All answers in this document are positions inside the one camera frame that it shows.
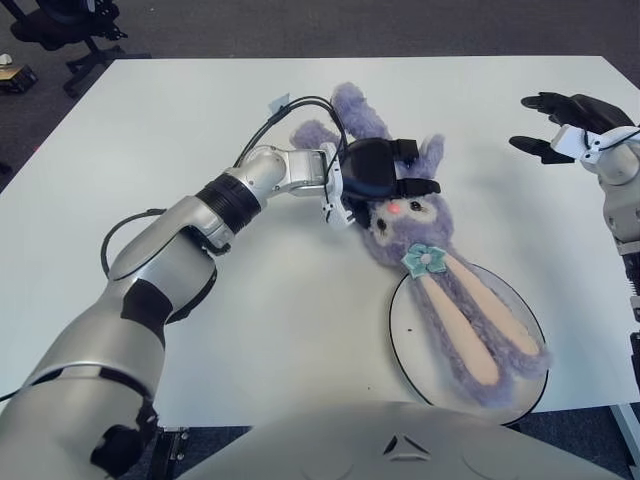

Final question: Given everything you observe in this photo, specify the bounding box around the grey robot torso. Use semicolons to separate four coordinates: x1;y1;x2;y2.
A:
174;399;616;480

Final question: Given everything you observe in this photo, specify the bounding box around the black table bracket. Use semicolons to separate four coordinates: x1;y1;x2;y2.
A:
149;425;189;480

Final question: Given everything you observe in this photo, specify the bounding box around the brown cardboard box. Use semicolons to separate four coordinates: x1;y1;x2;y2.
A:
0;62;39;94

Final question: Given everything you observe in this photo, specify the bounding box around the black office chair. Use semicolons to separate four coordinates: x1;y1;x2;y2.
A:
9;0;151;96

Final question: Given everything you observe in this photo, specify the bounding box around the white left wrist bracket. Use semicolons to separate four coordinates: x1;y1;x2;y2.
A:
319;142;357;231

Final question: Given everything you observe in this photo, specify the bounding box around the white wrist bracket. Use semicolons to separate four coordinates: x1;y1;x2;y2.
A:
319;142;357;231
549;124;640;164

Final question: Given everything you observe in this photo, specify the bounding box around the purple plush bunny doll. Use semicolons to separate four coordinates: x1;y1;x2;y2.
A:
292;82;554;409

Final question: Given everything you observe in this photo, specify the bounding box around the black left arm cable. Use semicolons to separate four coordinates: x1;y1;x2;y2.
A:
0;95;351;401

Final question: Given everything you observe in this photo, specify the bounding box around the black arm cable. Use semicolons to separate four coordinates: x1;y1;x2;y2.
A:
582;124;640;151
0;95;351;401

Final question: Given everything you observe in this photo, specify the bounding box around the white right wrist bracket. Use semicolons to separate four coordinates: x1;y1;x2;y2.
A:
549;124;640;164

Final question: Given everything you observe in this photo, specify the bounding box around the white table leg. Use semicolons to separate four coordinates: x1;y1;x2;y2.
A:
610;405;640;451

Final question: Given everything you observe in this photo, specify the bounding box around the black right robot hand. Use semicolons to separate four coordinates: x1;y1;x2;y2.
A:
508;91;636;166

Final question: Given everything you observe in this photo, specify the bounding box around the white plate black rim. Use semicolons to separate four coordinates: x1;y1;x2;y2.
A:
388;262;550;426

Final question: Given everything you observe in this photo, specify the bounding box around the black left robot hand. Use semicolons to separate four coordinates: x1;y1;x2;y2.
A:
342;137;444;226

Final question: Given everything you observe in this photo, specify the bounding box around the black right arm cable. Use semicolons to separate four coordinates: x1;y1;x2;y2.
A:
582;124;640;151

